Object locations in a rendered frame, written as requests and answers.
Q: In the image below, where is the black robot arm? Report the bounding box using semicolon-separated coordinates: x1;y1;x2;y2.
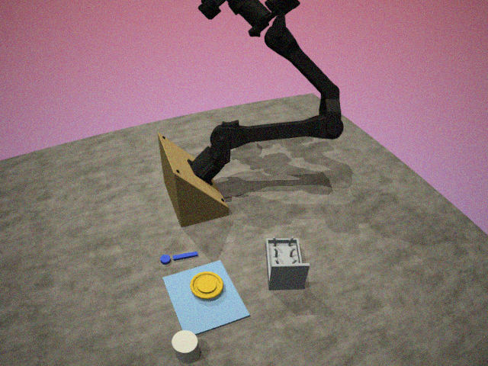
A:
188;0;344;185

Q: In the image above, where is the cream cylinder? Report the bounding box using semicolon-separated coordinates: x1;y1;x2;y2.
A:
172;330;200;364

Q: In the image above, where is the light blue flat mat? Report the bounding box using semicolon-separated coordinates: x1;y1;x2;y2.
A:
163;261;250;336

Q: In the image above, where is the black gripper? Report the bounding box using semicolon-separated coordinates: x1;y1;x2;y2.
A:
198;0;258;19

